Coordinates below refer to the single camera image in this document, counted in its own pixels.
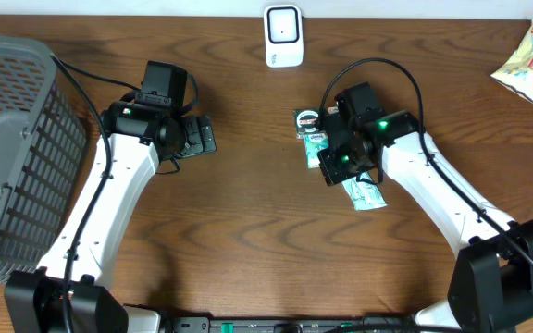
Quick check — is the green Kleenex tissue pack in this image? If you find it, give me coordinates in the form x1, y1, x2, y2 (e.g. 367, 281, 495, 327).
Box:
304, 133, 328, 168

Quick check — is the white barcode scanner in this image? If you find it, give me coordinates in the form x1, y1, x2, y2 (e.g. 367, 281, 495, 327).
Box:
263, 4, 304, 68

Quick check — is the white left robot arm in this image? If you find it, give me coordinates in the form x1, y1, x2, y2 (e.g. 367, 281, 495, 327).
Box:
4, 102, 217, 332

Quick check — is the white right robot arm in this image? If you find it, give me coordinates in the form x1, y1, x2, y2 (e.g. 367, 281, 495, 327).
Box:
316, 109, 533, 332

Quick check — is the grey plastic basket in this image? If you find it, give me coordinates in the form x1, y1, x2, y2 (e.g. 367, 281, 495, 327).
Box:
0, 35, 87, 284

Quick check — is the black round-label packet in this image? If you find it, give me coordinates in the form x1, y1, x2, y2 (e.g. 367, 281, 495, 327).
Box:
293, 109, 319, 139

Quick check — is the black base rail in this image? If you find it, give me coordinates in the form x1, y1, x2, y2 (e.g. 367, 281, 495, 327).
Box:
165, 316, 409, 333

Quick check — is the green wet wipes pack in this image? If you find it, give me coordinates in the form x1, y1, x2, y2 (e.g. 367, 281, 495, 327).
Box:
342, 173, 387, 211

